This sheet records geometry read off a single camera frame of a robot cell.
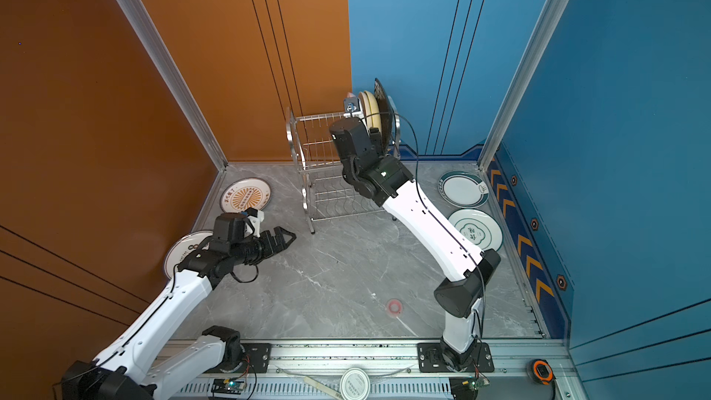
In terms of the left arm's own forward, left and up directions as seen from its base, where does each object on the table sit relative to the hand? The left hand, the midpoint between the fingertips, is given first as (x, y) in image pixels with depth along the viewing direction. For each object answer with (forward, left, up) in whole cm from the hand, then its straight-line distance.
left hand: (287, 239), depth 80 cm
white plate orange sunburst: (+28, +26, -15) cm, 41 cm away
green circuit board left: (-34, +12, -17) cm, 40 cm away
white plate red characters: (+4, +40, -15) cm, 43 cm away
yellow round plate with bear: (+67, -26, -1) cm, 72 cm away
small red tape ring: (-14, -33, -15) cm, 39 cm away
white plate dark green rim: (+32, -63, -15) cm, 72 cm away
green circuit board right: (-34, -49, -15) cm, 61 cm away
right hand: (+16, -21, +27) cm, 38 cm away
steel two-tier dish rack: (+26, -8, -11) cm, 30 cm away
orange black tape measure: (-30, -67, -11) cm, 74 cm away
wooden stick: (-35, -16, -15) cm, 42 cm away
